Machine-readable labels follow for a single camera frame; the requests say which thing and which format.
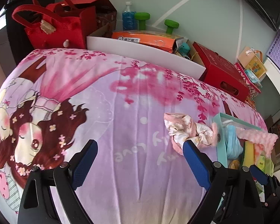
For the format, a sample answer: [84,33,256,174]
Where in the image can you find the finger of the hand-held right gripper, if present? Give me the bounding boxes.
[249,164,280,198]

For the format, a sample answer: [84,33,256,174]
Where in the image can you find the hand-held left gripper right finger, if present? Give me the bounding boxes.
[182,139,264,224]

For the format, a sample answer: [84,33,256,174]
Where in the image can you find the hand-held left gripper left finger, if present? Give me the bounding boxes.
[17,139,98,224]

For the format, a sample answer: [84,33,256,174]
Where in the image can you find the green tissue pack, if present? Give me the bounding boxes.
[255,155,267,171]

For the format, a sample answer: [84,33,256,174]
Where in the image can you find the green cloth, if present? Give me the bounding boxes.
[264,156,275,177]

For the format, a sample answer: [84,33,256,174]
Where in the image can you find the yellow sponge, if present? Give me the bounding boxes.
[244,140,256,168]

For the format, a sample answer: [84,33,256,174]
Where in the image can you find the white tray with teal rim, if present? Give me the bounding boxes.
[212,112,278,192]

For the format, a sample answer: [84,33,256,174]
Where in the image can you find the pink floral cloth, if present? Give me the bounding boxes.
[164,113,221,156]

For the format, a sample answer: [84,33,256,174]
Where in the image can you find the pink striped fluffy cloth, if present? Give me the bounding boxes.
[236,128,279,159]

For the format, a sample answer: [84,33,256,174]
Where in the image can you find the blue face mask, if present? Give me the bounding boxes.
[225,125,244,160]

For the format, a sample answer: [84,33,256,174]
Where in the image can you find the brown cardboard boxes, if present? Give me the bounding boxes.
[265,114,280,168]

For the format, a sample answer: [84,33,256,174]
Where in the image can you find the red patterned tin box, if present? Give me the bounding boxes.
[234,63,263,98]

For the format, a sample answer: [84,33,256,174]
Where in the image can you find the white desk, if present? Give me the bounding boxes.
[265,71,280,98]

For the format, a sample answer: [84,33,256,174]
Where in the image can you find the red gift box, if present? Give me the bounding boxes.
[192,41,251,102]

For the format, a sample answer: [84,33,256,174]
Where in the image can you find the blue wipes pack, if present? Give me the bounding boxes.
[245,69,262,84]

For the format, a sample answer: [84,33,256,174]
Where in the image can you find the teal toy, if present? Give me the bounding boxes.
[177,43,192,57]

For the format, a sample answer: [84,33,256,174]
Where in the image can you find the white storage box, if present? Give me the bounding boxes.
[86,30,206,80]

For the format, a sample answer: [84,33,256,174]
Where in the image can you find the orange cardboard box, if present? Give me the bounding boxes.
[111,30,185,54]

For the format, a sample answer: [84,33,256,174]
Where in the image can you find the red felt handbag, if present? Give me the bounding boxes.
[12,0,97,49]

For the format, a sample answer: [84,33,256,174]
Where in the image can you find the green dumbbell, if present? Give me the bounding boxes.
[164,19,180,34]
[134,12,150,31]

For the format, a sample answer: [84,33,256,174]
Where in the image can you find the black cabinet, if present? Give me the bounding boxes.
[5,0,35,59]

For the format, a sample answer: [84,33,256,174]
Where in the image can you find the bottle with blue liquid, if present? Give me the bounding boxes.
[122,1,137,31]

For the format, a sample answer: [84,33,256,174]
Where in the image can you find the dark red cardboard box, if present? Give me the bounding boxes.
[70,0,117,39]

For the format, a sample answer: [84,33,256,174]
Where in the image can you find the yellow carton with handle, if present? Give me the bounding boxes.
[237,47,267,79]

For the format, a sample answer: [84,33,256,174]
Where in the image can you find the black wall television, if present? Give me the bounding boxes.
[222,0,280,31]

